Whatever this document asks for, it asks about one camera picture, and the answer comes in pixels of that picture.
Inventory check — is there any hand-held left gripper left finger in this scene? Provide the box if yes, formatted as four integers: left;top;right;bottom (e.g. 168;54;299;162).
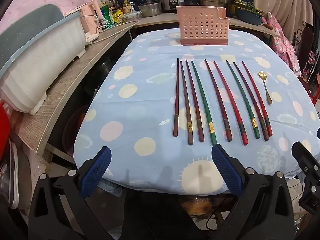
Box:
28;146;112;240

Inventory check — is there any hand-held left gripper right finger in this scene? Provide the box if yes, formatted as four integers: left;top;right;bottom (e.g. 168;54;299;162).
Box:
211;144;297;240

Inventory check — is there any dark red chopstick silver band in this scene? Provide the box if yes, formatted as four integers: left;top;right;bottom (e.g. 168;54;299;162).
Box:
204;59;233;142

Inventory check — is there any bright red chopstick silver band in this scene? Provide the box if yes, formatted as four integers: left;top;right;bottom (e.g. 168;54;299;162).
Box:
213;61;249;146

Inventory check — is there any green chopstick gold band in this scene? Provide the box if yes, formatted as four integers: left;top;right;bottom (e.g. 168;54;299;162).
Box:
191;60;217;146
226;60;261;140

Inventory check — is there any brown chopstick gold band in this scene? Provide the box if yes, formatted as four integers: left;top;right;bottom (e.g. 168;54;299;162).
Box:
180;60;194;145

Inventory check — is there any maroon chopstick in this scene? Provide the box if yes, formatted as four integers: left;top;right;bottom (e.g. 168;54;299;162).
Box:
233;61;270;141

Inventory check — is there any gold spoon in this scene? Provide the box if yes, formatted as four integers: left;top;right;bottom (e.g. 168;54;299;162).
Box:
257;71;273;105

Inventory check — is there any thin dark red chopstick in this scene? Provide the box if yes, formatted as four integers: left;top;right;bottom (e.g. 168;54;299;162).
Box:
172;58;180;137

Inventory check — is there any pink perforated utensil basket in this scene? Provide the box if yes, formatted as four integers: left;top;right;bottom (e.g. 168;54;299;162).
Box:
176;5;230;46

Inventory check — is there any red stool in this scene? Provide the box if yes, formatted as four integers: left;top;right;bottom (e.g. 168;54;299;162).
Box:
309;73;320;103

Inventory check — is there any blue printed tablecloth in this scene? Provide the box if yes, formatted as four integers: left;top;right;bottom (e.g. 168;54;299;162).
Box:
74;31;320;196

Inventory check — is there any dark metal chair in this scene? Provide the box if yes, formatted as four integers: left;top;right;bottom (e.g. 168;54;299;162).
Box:
293;26;316;81

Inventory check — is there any wooden counter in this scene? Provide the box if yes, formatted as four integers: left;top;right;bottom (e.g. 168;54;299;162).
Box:
14;12;278;156

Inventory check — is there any pink floral cloth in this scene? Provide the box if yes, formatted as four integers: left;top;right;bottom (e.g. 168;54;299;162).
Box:
261;14;302;77

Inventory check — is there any white plastic tub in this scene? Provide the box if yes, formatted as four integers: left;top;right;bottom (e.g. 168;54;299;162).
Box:
0;4;87;116

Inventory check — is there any beige curtain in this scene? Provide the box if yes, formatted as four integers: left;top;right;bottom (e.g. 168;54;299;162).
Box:
252;0;314;42

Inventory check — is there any blue basin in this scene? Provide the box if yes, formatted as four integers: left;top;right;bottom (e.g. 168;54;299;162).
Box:
234;5;264;26

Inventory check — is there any pink appliance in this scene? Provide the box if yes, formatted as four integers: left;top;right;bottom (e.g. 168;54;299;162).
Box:
65;1;103;35

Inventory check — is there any green and white bottle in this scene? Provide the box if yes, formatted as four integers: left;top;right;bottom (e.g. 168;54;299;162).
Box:
99;4;115;29

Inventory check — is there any yellow packet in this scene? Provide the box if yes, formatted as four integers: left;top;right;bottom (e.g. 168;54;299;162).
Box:
112;9;123;23

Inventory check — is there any clear food container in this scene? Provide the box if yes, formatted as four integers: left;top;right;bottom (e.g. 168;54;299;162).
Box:
121;11;142;22

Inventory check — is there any yellow oil bottle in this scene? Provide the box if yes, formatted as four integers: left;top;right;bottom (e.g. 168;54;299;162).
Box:
122;0;133;15

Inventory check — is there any steel pot with lid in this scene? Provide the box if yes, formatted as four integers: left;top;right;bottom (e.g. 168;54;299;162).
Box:
138;0;163;18

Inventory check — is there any white power cable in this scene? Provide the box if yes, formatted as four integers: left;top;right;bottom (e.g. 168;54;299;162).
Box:
86;21;139;48

